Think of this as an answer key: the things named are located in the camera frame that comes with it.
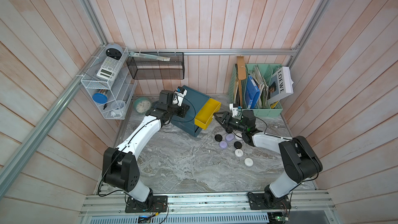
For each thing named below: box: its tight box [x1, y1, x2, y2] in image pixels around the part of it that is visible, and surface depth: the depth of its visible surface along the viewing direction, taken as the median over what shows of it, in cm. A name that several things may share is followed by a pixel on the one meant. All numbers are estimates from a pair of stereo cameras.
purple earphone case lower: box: [219, 141, 228, 149], surface depth 95 cm
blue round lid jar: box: [92, 92, 108, 105], surface depth 79 cm
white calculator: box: [96, 56, 122, 82], surface depth 79 cm
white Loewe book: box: [267, 66, 294, 104], surface depth 92 cm
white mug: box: [110, 100, 126, 118], surface depth 92 cm
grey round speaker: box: [105, 43, 124, 61], surface depth 83 cm
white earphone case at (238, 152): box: [234, 148, 244, 158], surface depth 90 cm
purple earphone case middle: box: [225, 133, 235, 142], surface depth 97 cm
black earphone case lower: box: [233, 141, 243, 149], surface depth 94 cm
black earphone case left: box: [214, 133, 223, 143], surface depth 97 cm
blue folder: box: [244, 74, 261, 109], surface depth 100 cm
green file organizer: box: [228, 63, 283, 117], surface depth 103 cm
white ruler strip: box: [128, 51, 171, 62], surface depth 92 cm
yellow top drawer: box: [194, 98, 222, 131], surface depth 88 cm
